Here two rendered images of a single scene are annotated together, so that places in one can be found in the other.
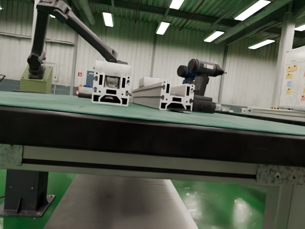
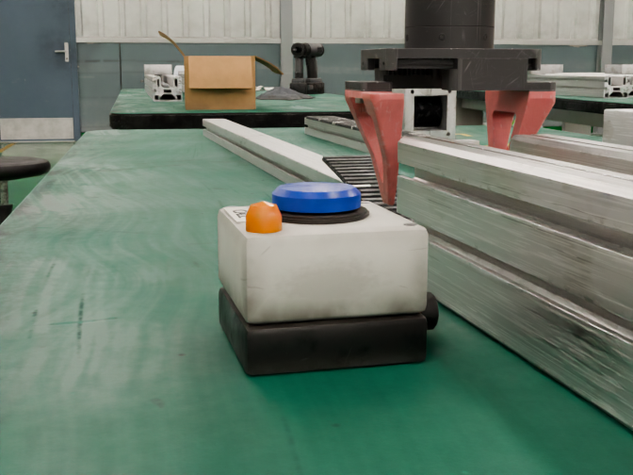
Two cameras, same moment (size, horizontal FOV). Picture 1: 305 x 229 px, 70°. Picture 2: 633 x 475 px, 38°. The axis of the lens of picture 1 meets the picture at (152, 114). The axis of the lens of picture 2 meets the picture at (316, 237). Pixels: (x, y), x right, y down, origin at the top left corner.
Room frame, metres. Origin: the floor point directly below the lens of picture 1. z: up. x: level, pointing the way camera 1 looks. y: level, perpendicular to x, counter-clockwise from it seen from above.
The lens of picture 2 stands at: (0.83, 0.40, 0.91)
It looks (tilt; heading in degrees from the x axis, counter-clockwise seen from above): 11 degrees down; 358
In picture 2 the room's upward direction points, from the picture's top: straight up
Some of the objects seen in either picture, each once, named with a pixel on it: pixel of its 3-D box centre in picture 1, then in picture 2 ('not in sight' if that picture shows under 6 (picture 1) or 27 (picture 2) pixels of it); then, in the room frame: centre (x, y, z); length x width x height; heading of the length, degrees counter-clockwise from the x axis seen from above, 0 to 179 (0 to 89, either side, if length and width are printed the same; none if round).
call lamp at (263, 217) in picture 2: not in sight; (263, 215); (1.20, 0.41, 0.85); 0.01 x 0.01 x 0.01
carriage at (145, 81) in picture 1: (152, 86); not in sight; (1.03, 0.02, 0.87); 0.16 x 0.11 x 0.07; 12
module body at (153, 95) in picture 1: (150, 97); not in sight; (1.03, 0.02, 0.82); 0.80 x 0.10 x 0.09; 12
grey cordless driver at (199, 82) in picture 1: (207, 87); not in sight; (0.96, -0.23, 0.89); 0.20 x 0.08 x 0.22; 116
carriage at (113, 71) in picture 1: (112, 76); not in sight; (0.75, 0.15, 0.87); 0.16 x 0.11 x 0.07; 12
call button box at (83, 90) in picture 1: (87, 92); (334, 276); (1.24, 0.38, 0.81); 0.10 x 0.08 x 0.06; 102
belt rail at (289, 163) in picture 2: not in sight; (264, 150); (2.05, 0.42, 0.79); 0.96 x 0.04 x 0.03; 12
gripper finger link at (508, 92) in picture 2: not in sight; (482, 131); (1.44, 0.27, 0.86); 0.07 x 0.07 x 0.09; 11
